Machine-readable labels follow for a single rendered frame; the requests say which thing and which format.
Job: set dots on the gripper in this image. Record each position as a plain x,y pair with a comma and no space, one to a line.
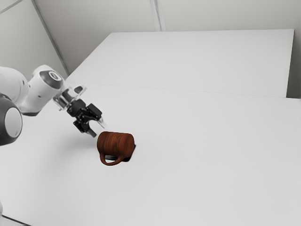
77,109

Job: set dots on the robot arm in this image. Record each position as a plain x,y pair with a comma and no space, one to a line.
21,91

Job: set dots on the brown wooden mug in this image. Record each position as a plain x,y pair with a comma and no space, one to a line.
115,144

